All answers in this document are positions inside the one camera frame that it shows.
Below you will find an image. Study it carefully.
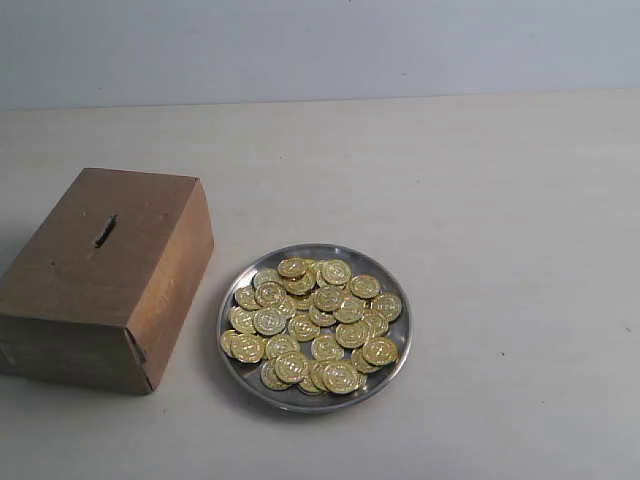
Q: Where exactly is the brown cardboard box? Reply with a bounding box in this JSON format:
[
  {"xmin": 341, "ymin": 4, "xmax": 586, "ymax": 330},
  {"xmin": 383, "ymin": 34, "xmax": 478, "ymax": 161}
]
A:
[{"xmin": 1, "ymin": 168, "xmax": 214, "ymax": 395}]

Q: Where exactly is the gold coin top of pile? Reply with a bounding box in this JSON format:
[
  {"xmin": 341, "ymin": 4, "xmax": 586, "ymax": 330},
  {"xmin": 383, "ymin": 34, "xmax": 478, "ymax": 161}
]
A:
[{"xmin": 277, "ymin": 257, "xmax": 307, "ymax": 279}]

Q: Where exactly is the gold coin upper left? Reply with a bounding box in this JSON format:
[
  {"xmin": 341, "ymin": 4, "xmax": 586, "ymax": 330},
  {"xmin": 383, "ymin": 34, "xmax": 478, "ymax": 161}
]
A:
[{"xmin": 254, "ymin": 281, "xmax": 287, "ymax": 307}]

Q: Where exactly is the gold coin far right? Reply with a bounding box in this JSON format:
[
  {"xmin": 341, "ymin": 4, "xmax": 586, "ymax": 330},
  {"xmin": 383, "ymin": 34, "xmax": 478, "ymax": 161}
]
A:
[{"xmin": 371, "ymin": 293, "xmax": 403, "ymax": 323}]

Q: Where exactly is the gold coin left middle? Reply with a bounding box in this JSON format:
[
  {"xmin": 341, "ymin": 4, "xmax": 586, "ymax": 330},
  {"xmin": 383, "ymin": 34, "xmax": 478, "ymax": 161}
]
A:
[{"xmin": 253, "ymin": 307, "xmax": 287, "ymax": 337}]

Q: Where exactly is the gold coin centre right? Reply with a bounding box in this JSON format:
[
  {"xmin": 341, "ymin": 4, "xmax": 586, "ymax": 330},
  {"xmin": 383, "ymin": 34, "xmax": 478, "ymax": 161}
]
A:
[{"xmin": 335, "ymin": 321, "xmax": 370, "ymax": 349}]

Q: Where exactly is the gold coin lower right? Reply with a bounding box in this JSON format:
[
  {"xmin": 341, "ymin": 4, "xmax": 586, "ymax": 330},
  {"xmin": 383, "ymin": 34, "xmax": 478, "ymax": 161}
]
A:
[{"xmin": 361, "ymin": 337, "xmax": 398, "ymax": 367}]

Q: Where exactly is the gold coin lower left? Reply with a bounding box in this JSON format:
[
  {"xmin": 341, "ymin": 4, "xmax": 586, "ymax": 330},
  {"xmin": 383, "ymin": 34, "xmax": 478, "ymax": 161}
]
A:
[{"xmin": 231, "ymin": 333, "xmax": 265, "ymax": 364}]

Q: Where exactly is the gold coin bottom middle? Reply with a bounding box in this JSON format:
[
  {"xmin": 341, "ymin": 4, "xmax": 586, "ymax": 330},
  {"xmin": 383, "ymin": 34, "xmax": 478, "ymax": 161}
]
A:
[{"xmin": 274, "ymin": 351, "xmax": 309, "ymax": 384}]

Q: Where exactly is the gold coin bottom front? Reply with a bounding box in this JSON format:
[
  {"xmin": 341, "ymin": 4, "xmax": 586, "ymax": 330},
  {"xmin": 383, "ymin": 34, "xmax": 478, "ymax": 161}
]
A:
[{"xmin": 321, "ymin": 361, "xmax": 360, "ymax": 395}]

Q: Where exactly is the round silver metal plate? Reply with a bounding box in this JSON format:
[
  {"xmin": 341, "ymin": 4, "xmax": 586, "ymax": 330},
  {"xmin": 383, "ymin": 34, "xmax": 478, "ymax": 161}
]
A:
[{"xmin": 217, "ymin": 244, "xmax": 412, "ymax": 414}]

